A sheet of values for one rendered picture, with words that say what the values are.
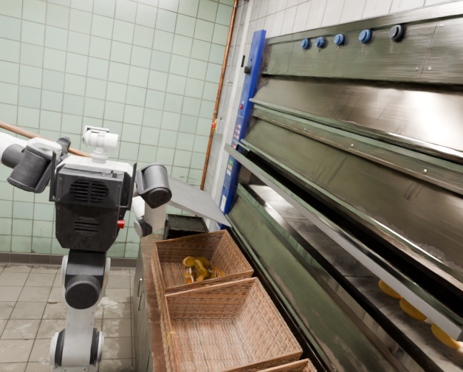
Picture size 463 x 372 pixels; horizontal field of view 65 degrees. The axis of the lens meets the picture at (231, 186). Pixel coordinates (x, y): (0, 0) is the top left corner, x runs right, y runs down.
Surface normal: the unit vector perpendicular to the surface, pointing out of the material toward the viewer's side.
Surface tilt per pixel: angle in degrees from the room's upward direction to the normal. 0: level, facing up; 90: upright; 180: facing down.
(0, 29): 90
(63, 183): 90
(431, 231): 70
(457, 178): 90
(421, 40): 90
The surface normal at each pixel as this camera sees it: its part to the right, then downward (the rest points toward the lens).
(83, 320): 0.33, 0.03
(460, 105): -0.82, -0.44
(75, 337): 0.34, -0.22
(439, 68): -0.94, -0.16
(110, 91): 0.27, 0.30
